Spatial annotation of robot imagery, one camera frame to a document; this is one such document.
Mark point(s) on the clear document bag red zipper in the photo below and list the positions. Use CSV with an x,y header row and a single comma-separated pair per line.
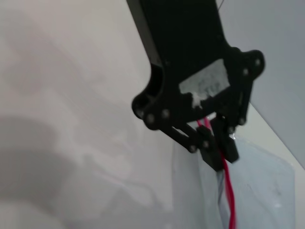
x,y
262,190

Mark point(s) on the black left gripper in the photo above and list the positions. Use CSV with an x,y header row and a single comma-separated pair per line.
x,y
186,59

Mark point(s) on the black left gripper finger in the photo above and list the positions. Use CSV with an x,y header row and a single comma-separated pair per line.
x,y
227,143
207,148

